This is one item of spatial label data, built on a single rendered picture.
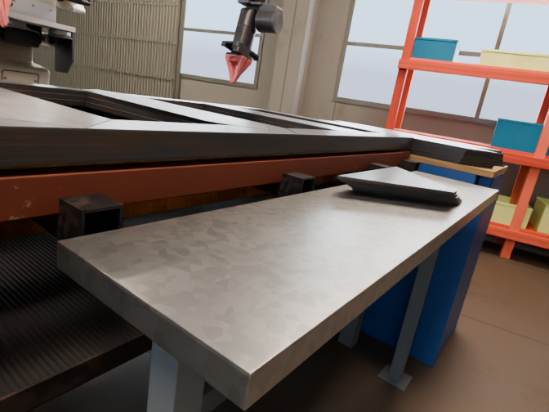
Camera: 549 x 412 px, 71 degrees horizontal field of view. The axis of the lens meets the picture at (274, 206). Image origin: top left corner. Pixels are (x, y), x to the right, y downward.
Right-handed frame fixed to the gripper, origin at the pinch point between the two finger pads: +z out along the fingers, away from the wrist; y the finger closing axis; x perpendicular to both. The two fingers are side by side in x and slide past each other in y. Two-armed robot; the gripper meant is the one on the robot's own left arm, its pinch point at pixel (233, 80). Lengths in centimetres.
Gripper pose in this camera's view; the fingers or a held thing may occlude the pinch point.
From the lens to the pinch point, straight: 117.2
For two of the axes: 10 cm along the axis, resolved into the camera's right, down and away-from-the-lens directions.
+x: -8.0, -2.5, 5.4
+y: 5.4, 0.9, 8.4
